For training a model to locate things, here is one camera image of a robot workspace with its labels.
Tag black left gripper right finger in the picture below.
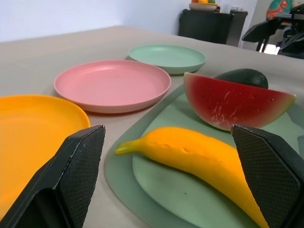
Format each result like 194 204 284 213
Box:
230 124 304 228

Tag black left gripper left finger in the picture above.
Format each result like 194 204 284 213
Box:
0 124 106 228

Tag yellow plate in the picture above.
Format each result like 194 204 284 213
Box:
0 95 91 219

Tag pink plate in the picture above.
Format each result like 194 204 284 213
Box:
54 59 171 114

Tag light green plate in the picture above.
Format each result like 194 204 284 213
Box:
128 44 207 75

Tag bowl of fruit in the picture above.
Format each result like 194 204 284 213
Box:
189 0 219 12

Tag yellow banana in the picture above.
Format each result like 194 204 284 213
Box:
114 126 270 228

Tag red watermelon slice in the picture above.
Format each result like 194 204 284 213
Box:
183 72 297 132

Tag green tray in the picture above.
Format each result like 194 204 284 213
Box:
104 84 304 228

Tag dark green avocado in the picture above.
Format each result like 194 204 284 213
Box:
213 68 269 90

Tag black cabinet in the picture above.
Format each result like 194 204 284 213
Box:
178 9 248 47

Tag colourful round object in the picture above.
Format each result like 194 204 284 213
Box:
266 0 293 20

